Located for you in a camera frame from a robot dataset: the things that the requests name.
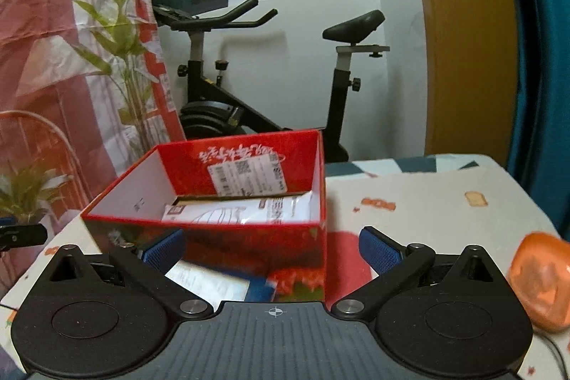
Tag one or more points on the black exercise bike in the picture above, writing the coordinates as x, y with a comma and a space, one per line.
202, 95

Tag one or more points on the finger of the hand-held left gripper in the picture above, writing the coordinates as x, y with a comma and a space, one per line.
22, 234

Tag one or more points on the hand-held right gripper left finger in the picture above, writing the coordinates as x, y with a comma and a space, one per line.
162, 251

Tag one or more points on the yellow wooden door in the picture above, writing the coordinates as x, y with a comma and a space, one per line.
467, 50

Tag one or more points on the small green potted plant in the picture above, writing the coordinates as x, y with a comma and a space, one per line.
26, 188

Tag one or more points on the orange plastic object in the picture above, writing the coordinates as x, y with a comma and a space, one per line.
539, 282

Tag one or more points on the printed tablecloth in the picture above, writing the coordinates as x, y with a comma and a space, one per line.
423, 202

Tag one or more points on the white and blue packet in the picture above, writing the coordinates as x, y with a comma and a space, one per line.
209, 282

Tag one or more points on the red strawberry print box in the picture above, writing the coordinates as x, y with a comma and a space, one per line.
249, 246

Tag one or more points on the tall green bamboo plant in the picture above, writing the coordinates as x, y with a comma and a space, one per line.
129, 32

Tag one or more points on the white plastic packet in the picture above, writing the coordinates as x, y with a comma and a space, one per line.
222, 213

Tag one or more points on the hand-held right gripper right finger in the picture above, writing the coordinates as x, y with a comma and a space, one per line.
378, 248

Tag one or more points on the blue curtain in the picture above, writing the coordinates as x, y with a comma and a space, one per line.
547, 50

